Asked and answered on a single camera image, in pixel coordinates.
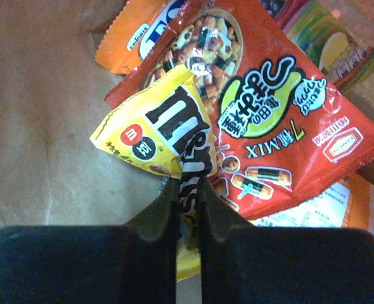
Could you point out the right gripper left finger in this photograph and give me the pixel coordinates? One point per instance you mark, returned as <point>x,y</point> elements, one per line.
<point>130,263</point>

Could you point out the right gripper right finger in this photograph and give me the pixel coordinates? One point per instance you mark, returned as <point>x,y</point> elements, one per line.
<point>243,263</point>

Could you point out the yellow candy packet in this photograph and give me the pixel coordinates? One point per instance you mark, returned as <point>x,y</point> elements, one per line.
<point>165,130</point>

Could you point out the red brown paper bag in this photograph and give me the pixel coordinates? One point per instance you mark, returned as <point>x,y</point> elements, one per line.
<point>48,165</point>

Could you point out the red rice cracker packet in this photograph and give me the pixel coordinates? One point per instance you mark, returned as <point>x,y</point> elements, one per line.
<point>285,132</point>

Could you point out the colourful striped candy packet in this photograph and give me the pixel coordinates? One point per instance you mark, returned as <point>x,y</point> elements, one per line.
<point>340,55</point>

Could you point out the orange blue snack packet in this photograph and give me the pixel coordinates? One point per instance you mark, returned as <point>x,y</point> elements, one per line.
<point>133,33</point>

